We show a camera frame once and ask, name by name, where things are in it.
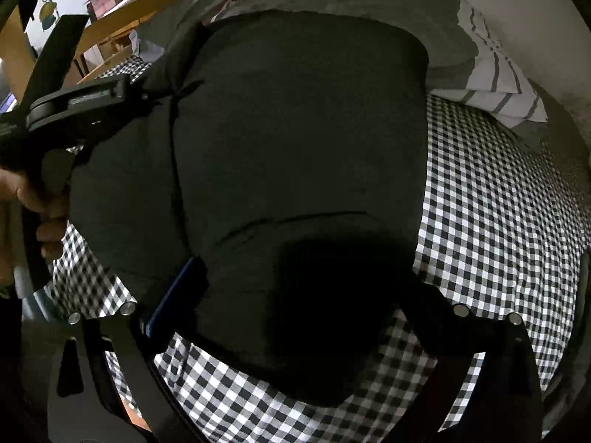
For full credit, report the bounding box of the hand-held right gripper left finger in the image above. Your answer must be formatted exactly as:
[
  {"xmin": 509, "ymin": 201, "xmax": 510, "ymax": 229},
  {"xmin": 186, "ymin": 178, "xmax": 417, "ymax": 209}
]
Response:
[{"xmin": 46, "ymin": 255, "xmax": 209, "ymax": 443}]

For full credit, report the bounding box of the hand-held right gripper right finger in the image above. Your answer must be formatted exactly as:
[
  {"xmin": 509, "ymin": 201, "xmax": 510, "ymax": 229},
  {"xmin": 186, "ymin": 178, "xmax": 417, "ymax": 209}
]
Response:
[{"xmin": 397, "ymin": 281, "xmax": 546, "ymax": 443}]

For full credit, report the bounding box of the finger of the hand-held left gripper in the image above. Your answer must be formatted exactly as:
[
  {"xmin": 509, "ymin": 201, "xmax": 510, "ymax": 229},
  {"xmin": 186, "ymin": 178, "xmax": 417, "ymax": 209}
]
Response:
[{"xmin": 17, "ymin": 15, "xmax": 91, "ymax": 112}]

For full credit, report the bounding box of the dark green jacket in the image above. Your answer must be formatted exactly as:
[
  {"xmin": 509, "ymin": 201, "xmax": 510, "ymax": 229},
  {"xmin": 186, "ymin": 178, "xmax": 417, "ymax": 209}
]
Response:
[{"xmin": 65, "ymin": 9, "xmax": 432, "ymax": 409}]

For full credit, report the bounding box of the person's left hand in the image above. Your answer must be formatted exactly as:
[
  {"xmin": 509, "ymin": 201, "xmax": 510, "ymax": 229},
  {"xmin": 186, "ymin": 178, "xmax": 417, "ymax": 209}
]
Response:
[{"xmin": 0, "ymin": 166, "xmax": 71, "ymax": 266}]

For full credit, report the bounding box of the yellow teal hanging toy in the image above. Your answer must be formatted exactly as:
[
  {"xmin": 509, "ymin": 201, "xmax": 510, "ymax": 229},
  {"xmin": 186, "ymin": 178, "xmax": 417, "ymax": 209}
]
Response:
[{"xmin": 38, "ymin": 0, "xmax": 58, "ymax": 32}]

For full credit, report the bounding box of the black white checkered bed sheet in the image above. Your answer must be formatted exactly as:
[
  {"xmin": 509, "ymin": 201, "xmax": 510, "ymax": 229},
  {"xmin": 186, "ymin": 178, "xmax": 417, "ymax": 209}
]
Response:
[{"xmin": 46, "ymin": 58, "xmax": 589, "ymax": 443}]

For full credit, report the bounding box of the white grey striped pillow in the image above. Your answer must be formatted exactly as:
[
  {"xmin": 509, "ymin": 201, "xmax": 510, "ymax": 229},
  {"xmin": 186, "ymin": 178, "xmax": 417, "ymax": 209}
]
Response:
[{"xmin": 427, "ymin": 0, "xmax": 550, "ymax": 129}]

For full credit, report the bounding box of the grey quilt with red stripe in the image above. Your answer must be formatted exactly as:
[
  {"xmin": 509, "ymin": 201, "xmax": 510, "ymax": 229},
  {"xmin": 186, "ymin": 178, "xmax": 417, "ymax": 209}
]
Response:
[{"xmin": 131, "ymin": 0, "xmax": 481, "ymax": 90}]

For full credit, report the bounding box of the wooden bed frame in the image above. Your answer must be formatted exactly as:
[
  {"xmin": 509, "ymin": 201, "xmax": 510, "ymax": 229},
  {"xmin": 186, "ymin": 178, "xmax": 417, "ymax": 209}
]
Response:
[{"xmin": 0, "ymin": 0, "xmax": 218, "ymax": 97}]

